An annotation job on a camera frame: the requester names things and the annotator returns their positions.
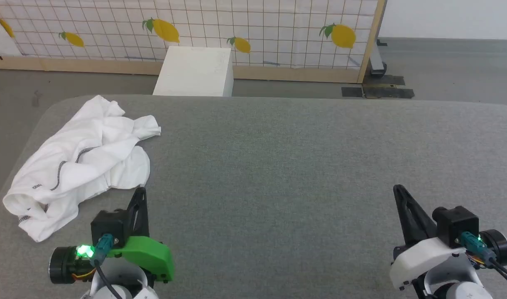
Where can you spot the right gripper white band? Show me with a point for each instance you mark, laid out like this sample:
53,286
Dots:
419,257

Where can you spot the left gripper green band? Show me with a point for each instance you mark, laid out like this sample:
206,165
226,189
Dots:
149,253

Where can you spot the white long-sleeve shirt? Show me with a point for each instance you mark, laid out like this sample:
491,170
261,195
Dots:
91,153

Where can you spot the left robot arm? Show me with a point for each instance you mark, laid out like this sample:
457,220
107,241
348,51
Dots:
62,265

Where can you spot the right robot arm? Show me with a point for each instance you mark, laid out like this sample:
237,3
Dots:
500,243

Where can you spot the long black floor tape patch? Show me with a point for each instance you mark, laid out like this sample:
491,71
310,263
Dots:
388,92

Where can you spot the small black floor tape patch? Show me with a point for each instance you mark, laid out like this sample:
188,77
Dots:
352,92

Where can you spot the black floor tape strip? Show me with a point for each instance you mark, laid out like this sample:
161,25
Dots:
387,80

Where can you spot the white box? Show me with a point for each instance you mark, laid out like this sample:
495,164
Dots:
195,70

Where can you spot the metal screen foot with caster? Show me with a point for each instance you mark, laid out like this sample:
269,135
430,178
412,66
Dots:
378,62

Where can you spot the lemon print partition screen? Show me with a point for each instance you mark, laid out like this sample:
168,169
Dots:
257,25

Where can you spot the white panel corner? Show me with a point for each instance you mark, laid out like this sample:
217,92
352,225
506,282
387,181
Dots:
0,39

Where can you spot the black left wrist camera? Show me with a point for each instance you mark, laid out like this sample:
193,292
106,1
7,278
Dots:
108,224

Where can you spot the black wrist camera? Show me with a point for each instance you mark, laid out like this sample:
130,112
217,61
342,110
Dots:
456,222
108,224

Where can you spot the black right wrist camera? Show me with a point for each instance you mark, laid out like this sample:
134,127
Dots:
456,222

